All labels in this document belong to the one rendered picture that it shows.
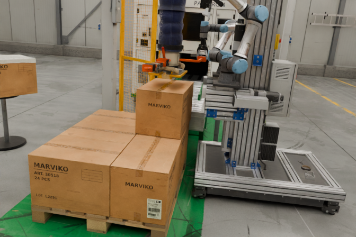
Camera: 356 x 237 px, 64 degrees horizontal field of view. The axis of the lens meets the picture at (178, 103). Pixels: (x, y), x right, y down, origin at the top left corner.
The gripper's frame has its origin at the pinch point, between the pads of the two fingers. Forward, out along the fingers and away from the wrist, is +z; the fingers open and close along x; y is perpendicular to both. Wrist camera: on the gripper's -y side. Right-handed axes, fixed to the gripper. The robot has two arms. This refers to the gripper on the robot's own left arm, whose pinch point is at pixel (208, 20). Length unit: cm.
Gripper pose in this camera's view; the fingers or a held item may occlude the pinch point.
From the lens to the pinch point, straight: 214.7
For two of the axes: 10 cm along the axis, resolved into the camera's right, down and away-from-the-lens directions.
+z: -0.7, 9.6, 2.6
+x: -1.1, 2.5, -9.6
